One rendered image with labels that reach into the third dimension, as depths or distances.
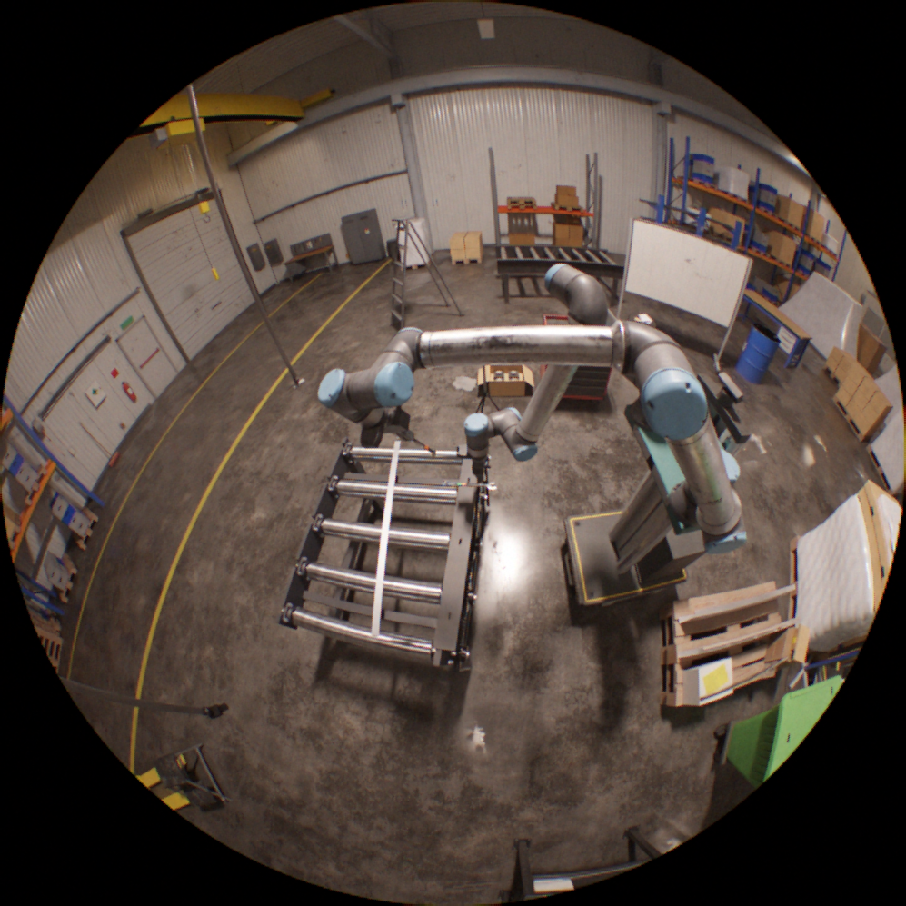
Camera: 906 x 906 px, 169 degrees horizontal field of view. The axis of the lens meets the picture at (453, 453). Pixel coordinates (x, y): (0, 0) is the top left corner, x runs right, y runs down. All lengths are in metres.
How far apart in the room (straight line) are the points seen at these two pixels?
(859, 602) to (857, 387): 5.83
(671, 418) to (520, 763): 2.39
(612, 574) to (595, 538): 0.31
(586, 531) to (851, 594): 2.58
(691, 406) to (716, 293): 4.79
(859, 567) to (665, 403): 2.99
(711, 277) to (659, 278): 0.84
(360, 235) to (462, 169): 3.93
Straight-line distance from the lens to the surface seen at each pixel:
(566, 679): 2.48
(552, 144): 10.79
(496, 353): 0.65
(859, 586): 3.30
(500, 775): 2.59
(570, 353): 0.64
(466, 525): 1.39
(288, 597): 1.89
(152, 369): 10.10
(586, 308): 0.89
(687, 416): 0.56
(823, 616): 3.50
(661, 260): 5.13
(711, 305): 5.35
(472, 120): 10.83
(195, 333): 11.10
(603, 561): 2.34
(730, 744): 3.06
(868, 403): 8.34
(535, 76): 10.61
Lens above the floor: 2.42
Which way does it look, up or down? 50 degrees down
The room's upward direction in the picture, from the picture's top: 11 degrees counter-clockwise
